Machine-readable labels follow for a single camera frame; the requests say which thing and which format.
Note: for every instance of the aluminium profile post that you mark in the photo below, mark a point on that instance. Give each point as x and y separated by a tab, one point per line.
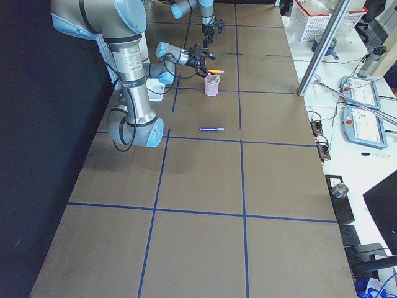
327	36

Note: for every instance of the lower teach pendant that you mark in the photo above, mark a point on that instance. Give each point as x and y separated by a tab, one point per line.
363	127

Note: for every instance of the upper orange connector board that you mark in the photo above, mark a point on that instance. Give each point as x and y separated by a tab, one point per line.
317	127

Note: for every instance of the teach pendant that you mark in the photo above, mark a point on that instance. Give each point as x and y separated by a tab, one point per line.
361	90
363	127

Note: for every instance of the white camera pole stand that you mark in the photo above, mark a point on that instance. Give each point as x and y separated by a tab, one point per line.
130	52

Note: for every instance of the grey water bottle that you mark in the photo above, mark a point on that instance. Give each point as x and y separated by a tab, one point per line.
371	61

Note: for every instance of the blue plastic bag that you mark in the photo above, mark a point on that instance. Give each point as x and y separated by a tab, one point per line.
370	287

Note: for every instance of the purple highlighter pen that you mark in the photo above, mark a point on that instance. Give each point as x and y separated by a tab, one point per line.
211	129

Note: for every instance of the lower orange connector board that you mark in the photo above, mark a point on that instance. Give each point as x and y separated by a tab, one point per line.
323	151

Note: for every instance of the black box on desk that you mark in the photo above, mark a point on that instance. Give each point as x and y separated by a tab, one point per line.
342	209

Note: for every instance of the white plastic basket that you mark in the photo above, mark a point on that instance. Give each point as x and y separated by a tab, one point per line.
308	19

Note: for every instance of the orange connector board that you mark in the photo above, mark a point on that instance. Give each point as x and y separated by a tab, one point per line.
317	127
323	151

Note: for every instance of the upper teach pendant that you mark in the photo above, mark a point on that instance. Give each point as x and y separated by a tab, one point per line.
361	90

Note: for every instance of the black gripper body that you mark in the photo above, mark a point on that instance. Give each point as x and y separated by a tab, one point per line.
206	31
193	61

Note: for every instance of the orange highlighter pen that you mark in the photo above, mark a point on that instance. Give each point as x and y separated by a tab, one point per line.
212	71

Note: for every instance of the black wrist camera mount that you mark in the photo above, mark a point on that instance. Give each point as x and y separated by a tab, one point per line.
218	25
201	53

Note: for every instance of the pink mesh pen holder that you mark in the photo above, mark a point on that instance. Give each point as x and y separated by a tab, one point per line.
211	90

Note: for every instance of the small steel cup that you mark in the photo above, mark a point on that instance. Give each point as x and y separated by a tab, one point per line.
339	190

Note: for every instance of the black monitor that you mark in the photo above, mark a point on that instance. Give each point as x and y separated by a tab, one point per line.
381	203

